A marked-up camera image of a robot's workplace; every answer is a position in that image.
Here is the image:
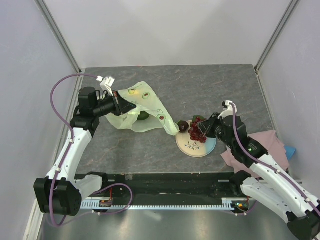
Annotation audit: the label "cream ceramic plate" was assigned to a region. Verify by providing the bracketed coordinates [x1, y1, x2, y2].
[175, 130, 217, 158]

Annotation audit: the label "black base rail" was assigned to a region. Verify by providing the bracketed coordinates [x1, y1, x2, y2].
[89, 172, 247, 199]

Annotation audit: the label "pink cloth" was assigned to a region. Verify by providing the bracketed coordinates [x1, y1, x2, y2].
[221, 130, 290, 179]

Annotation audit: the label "red grape bunch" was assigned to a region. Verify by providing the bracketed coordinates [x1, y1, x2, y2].
[188, 117, 207, 143]

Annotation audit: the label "blue object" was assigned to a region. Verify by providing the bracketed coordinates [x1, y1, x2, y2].
[284, 145, 296, 160]

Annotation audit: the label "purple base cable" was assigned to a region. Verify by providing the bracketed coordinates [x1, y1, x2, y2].
[229, 198, 258, 217]
[82, 182, 134, 216]

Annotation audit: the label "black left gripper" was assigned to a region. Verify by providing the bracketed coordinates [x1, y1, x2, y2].
[92, 90, 136, 118]

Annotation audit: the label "green avocado print plastic bag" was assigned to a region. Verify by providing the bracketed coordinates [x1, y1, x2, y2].
[106, 81, 179, 136]

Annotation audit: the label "aluminium frame post right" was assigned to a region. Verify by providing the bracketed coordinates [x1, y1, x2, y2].
[254, 0, 300, 74]

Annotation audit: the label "aluminium frame post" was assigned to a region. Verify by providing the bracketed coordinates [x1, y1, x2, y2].
[254, 0, 300, 74]
[34, 0, 82, 73]

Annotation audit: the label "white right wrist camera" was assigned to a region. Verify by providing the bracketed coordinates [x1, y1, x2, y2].
[218, 100, 238, 120]

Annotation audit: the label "aluminium frame post left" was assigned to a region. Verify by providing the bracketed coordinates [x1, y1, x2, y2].
[34, 0, 82, 73]

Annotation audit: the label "white slotted cable duct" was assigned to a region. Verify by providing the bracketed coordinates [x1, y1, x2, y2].
[80, 198, 249, 211]

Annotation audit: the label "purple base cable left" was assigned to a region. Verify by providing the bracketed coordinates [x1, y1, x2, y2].
[82, 182, 134, 216]

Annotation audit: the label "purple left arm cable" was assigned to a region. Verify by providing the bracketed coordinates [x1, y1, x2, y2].
[49, 74, 100, 227]

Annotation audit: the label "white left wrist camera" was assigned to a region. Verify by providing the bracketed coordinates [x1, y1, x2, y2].
[96, 76, 115, 96]

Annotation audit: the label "green avocado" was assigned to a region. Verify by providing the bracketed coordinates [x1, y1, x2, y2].
[137, 111, 150, 121]

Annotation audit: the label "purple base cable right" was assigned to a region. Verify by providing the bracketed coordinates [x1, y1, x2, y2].
[229, 198, 258, 217]

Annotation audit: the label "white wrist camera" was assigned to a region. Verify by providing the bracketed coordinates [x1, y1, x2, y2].
[218, 100, 238, 120]
[96, 76, 115, 96]

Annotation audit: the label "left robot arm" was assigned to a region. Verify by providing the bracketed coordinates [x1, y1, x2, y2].
[33, 87, 137, 216]

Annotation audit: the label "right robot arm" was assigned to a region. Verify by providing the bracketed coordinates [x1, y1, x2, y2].
[197, 113, 320, 240]

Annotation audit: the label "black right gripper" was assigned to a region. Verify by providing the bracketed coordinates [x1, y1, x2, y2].
[196, 112, 235, 149]

